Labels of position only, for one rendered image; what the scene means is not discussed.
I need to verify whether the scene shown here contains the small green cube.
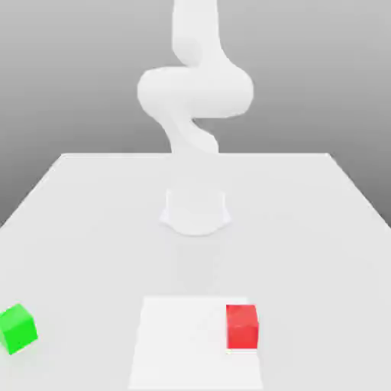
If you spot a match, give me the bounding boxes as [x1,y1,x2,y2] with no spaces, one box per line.
[0,302,40,356]

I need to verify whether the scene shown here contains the small red cube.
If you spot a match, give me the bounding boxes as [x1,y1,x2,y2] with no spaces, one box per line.
[225,303,260,351]

